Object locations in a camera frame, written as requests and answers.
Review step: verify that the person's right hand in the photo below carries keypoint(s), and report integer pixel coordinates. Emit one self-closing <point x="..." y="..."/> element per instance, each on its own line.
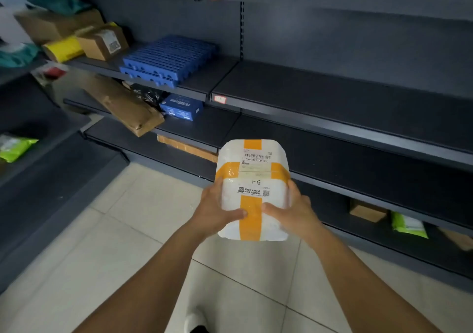
<point x="295" y="214"/>

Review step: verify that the person's left hand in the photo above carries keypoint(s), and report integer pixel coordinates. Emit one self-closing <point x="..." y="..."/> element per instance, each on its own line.
<point x="210" y="214"/>

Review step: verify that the person's right thumb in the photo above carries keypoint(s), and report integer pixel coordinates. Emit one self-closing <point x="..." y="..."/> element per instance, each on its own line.
<point x="274" y="212"/>

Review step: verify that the person's left thumb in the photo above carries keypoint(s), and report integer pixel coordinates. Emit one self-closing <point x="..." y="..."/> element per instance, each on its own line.
<point x="234" y="215"/>

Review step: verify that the white foam box orange tape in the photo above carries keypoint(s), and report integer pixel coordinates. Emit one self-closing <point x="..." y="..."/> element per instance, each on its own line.
<point x="252" y="181"/>

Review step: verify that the person's left forearm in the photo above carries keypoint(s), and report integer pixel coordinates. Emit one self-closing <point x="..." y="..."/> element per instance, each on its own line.
<point x="140" y="284"/>

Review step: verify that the person's right forearm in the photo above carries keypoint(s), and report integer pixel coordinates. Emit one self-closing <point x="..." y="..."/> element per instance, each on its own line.
<point x="366" y="284"/>

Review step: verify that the flat cardboard parcel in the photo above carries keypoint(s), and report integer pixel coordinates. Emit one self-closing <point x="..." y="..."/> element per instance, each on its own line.
<point x="186" y="148"/>

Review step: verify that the small brown cardboard box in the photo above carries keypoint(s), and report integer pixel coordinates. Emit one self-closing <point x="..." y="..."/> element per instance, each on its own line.
<point x="367" y="211"/>

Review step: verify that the person's white shoe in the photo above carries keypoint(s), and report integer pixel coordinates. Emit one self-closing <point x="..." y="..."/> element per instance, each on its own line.
<point x="194" y="323"/>

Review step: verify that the white shelf label tag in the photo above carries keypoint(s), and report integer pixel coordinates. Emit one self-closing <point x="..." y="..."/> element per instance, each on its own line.
<point x="219" y="99"/>

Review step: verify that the blue carton box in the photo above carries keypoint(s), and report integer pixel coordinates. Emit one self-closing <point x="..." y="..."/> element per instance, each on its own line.
<point x="181" y="107"/>

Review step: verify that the green white plastic mailer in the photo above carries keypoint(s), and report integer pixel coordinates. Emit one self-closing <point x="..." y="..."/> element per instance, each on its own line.
<point x="14" y="147"/>
<point x="408" y="225"/>

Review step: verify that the black plastic bag parcel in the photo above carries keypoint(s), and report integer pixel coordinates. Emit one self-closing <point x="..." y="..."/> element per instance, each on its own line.
<point x="146" y="94"/>

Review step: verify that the brown paper wrapped parcel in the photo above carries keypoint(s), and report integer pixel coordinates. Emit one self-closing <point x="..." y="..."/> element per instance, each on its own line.
<point x="123" y="105"/>

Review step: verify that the blue plastic grid pallet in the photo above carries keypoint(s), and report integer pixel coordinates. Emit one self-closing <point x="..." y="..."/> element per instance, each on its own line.
<point x="170" y="55"/>
<point x="147" y="78"/>

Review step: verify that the dark grey side shelving unit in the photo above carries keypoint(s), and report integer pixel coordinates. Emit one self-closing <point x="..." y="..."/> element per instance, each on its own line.
<point x="40" y="166"/>

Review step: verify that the small cardboard box white label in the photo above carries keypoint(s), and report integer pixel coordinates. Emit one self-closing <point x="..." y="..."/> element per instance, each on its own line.
<point x="103" y="42"/>

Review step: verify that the white parcel red label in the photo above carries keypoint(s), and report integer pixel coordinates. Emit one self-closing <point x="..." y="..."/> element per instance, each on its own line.
<point x="50" y="74"/>

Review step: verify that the yellow plastic mailer bag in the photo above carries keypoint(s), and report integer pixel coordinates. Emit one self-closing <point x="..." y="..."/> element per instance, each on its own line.
<point x="62" y="49"/>

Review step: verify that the large brown cardboard box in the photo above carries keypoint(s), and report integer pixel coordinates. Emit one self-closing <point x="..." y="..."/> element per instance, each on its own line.
<point x="55" y="24"/>

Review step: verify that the teal plastic mailer bag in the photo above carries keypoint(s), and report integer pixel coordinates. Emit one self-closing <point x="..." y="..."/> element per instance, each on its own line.
<point x="16" y="55"/>
<point x="55" y="1"/>

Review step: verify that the white plastic mailer bag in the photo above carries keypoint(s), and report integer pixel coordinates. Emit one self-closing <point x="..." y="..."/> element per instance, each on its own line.
<point x="13" y="11"/>

